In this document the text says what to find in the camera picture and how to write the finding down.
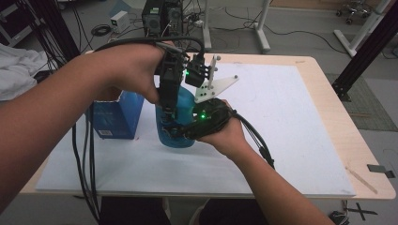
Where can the black metal frame post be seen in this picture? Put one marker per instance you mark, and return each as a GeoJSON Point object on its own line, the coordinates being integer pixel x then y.
{"type": "Point", "coordinates": [366, 59]}
{"type": "Point", "coordinates": [58, 31]}

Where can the blue bottle with white cap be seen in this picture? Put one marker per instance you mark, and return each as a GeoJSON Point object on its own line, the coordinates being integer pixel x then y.
{"type": "Point", "coordinates": [184, 103]}

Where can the office chair base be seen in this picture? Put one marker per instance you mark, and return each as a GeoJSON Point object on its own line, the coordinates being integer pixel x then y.
{"type": "Point", "coordinates": [355, 11]}

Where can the white cloth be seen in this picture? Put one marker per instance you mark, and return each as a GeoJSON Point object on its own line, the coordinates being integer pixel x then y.
{"type": "Point", "coordinates": [18, 72]}

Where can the person's dark trouser legs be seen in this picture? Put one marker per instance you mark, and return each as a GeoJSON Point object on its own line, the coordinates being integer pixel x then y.
{"type": "Point", "coordinates": [134, 212]}

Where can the white desk leg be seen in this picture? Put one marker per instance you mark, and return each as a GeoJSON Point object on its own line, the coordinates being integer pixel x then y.
{"type": "Point", "coordinates": [263, 31]}
{"type": "Point", "coordinates": [206, 28]}

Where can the person's right hand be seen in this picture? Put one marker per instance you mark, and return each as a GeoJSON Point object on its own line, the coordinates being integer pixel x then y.
{"type": "Point", "coordinates": [228, 137]}

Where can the grey floor tape piece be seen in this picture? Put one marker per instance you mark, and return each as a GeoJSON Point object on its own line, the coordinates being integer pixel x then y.
{"type": "Point", "coordinates": [379, 169]}

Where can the person's left hand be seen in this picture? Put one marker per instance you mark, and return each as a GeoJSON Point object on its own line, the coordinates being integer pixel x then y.
{"type": "Point", "coordinates": [128, 68]}

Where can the white table mat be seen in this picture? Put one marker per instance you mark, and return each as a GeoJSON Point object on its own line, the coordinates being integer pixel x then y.
{"type": "Point", "coordinates": [281, 125]}

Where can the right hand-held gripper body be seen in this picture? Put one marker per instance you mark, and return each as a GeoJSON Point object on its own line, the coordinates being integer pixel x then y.
{"type": "Point", "coordinates": [209, 118]}

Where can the dark floor mat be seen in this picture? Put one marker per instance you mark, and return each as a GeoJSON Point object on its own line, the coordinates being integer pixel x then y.
{"type": "Point", "coordinates": [369, 109]}

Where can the black computer tower green label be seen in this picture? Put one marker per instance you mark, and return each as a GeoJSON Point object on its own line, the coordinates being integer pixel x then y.
{"type": "Point", "coordinates": [153, 17]}

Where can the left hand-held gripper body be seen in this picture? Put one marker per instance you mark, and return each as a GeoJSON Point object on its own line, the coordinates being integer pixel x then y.
{"type": "Point", "coordinates": [170, 81]}

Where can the black cross floor tape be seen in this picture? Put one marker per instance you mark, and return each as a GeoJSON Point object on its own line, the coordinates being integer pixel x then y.
{"type": "Point", "coordinates": [361, 212]}

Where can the white desk frame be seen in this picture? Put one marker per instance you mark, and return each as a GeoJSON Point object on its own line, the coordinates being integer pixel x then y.
{"type": "Point", "coordinates": [359, 34]}

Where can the blue cardboard box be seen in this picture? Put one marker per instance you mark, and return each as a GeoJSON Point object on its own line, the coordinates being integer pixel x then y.
{"type": "Point", "coordinates": [115, 118]}

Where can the thin wooden strip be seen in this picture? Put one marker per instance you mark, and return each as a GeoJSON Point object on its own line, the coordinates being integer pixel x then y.
{"type": "Point", "coordinates": [361, 180]}

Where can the white power strip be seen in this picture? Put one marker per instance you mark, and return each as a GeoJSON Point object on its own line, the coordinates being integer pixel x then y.
{"type": "Point", "coordinates": [198, 23]}

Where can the white power supply box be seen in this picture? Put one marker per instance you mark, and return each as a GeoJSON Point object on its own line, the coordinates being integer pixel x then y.
{"type": "Point", "coordinates": [120, 21]}

